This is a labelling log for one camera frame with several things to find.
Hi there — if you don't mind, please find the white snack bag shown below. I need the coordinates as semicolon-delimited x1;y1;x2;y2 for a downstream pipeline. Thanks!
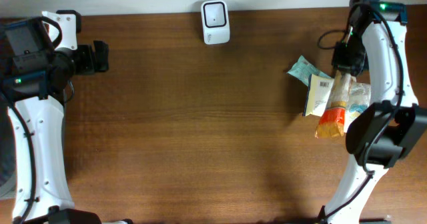
303;74;371;133

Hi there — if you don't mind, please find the teal wet wipes pack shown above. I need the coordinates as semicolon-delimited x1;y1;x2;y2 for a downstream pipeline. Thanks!
287;55;330;86

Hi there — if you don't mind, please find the orange spaghetti package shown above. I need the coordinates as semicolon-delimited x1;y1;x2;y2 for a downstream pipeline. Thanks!
315;71;353;139

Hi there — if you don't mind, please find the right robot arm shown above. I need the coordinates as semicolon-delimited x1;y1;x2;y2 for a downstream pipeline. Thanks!
316;0;426;223

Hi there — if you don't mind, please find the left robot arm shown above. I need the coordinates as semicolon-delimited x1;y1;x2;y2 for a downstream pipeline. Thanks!
1;10;109;223

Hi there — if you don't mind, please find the grey plastic mesh basket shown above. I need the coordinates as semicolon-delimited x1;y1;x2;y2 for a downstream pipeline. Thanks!
1;95;17;200

